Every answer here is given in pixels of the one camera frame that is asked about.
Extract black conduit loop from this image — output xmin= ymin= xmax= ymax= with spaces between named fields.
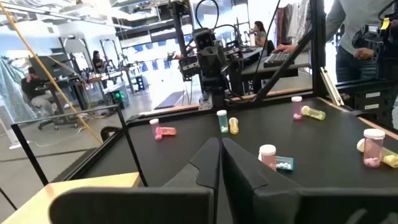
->
xmin=100 ymin=126 xmax=123 ymax=143

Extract office chair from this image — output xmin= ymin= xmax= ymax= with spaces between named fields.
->
xmin=37 ymin=102 xmax=78 ymax=130

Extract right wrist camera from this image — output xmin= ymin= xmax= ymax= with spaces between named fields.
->
xmin=192 ymin=27 xmax=218 ymax=50

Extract pink pill bottle white cap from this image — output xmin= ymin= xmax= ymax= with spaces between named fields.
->
xmin=363 ymin=128 xmax=386 ymax=169
xmin=149 ymin=118 xmax=163 ymax=141
xmin=291 ymin=96 xmax=303 ymax=121

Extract hanging clothes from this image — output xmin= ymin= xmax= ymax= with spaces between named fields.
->
xmin=275 ymin=0 xmax=312 ymax=46

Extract yellow pill bottle white cap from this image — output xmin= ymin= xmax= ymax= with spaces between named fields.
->
xmin=300 ymin=105 xmax=326 ymax=121
xmin=356 ymin=138 xmax=398 ymax=169
xmin=228 ymin=117 xmax=239 ymax=135

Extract black device with yellow tag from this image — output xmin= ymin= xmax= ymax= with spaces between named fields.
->
xmin=352 ymin=17 xmax=398 ymax=62

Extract yellow-orange hanging cable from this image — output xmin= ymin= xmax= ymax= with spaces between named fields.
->
xmin=0 ymin=1 xmax=104 ymax=144

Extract blue pill bottle white cap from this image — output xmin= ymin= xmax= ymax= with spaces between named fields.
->
xmin=275 ymin=156 xmax=295 ymax=171
xmin=216 ymin=110 xmax=229 ymax=134

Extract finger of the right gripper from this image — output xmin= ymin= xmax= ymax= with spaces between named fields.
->
xmin=213 ymin=51 xmax=223 ymax=74
xmin=203 ymin=51 xmax=214 ymax=74

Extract person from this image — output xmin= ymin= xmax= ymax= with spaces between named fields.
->
xmin=253 ymin=21 xmax=268 ymax=47
xmin=273 ymin=0 xmax=398 ymax=83
xmin=21 ymin=67 xmax=57 ymax=118
xmin=92 ymin=50 xmax=108 ymax=74

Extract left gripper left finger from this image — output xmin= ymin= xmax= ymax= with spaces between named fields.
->
xmin=49 ymin=137 xmax=221 ymax=224

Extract black desk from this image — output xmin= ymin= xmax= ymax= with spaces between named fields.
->
xmin=241 ymin=46 xmax=312 ymax=94

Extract salmon pill bottle white cap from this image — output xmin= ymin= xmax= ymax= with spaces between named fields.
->
xmin=155 ymin=126 xmax=177 ymax=137
xmin=257 ymin=144 xmax=277 ymax=172

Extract black table mat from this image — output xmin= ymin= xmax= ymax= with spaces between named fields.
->
xmin=51 ymin=96 xmax=398 ymax=189

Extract black vertical pole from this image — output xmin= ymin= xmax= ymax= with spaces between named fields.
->
xmin=169 ymin=0 xmax=188 ymax=58

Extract black monitor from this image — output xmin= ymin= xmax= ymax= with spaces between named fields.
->
xmin=29 ymin=54 xmax=68 ymax=78

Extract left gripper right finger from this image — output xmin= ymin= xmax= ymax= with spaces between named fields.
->
xmin=221 ymin=139 xmax=398 ymax=224

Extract black perforated computer case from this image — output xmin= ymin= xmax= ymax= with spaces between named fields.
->
xmin=108 ymin=83 xmax=131 ymax=110

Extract wooden shelf black frame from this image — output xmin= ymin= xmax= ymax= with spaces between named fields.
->
xmin=0 ymin=104 xmax=149 ymax=224

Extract dark floor mat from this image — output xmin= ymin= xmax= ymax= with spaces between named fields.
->
xmin=154 ymin=90 xmax=184 ymax=110

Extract black keyboard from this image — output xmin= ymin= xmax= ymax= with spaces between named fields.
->
xmin=263 ymin=51 xmax=293 ymax=68

